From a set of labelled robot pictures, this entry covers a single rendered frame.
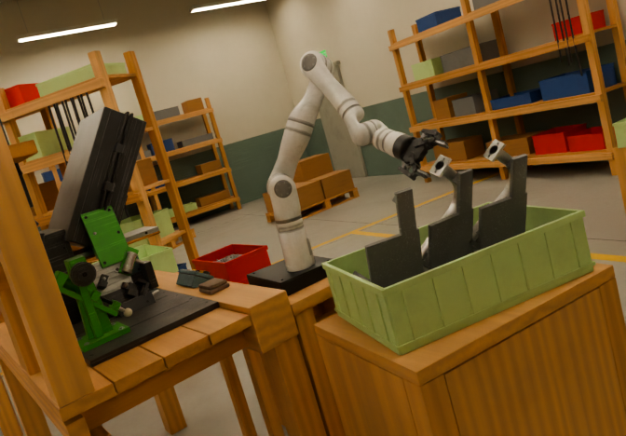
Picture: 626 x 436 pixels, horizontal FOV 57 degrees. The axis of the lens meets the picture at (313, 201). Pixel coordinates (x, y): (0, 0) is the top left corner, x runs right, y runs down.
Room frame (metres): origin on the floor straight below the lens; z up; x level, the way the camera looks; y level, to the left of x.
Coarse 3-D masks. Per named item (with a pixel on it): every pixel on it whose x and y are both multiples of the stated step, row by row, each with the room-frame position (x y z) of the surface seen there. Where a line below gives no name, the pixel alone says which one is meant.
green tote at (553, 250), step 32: (544, 224) 1.63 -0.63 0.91; (576, 224) 1.48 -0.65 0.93; (352, 256) 1.72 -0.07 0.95; (480, 256) 1.38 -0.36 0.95; (512, 256) 1.42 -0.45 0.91; (544, 256) 1.45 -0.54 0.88; (576, 256) 1.47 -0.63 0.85; (352, 288) 1.50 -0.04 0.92; (384, 288) 1.31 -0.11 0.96; (416, 288) 1.33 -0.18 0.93; (448, 288) 1.36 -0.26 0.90; (480, 288) 1.38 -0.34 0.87; (512, 288) 1.41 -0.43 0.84; (544, 288) 1.44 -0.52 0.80; (352, 320) 1.56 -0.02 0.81; (384, 320) 1.35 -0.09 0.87; (416, 320) 1.33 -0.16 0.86; (448, 320) 1.35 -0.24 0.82
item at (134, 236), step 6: (138, 228) 2.43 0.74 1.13; (144, 228) 2.36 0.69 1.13; (150, 228) 2.31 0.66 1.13; (156, 228) 2.31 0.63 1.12; (126, 234) 2.35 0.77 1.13; (132, 234) 2.29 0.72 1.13; (138, 234) 2.27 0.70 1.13; (144, 234) 2.28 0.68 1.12; (150, 234) 2.30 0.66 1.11; (156, 234) 2.31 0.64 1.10; (126, 240) 2.24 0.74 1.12; (132, 240) 2.25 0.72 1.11; (138, 240) 2.27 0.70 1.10; (78, 252) 2.18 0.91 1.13; (84, 252) 2.15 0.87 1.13; (90, 252) 2.16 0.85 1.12
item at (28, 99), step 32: (96, 64) 4.63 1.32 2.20; (128, 64) 5.04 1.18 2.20; (0, 96) 5.04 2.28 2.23; (32, 96) 5.12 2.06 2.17; (64, 96) 4.73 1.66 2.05; (64, 128) 4.77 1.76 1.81; (32, 160) 5.00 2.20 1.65; (64, 160) 4.81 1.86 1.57; (160, 160) 5.03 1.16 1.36; (32, 192) 5.04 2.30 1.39; (128, 192) 4.67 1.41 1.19; (128, 224) 4.74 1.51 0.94; (160, 224) 4.92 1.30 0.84; (192, 256) 5.03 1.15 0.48
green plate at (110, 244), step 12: (84, 216) 2.09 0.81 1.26; (96, 216) 2.11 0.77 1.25; (108, 216) 2.13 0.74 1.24; (96, 228) 2.09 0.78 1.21; (108, 228) 2.11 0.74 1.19; (120, 228) 2.13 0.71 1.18; (96, 240) 2.07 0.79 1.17; (108, 240) 2.09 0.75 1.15; (120, 240) 2.11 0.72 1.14; (96, 252) 2.05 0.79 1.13; (108, 252) 2.07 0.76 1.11; (120, 252) 2.09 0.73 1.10; (108, 264) 2.06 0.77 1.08
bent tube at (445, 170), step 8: (440, 160) 1.50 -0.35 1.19; (448, 160) 1.48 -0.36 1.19; (432, 168) 1.50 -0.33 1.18; (440, 168) 1.51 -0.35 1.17; (448, 168) 1.49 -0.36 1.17; (440, 176) 1.47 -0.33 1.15; (448, 176) 1.50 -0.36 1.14; (456, 192) 1.54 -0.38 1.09; (424, 248) 1.54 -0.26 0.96; (424, 256) 1.53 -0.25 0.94
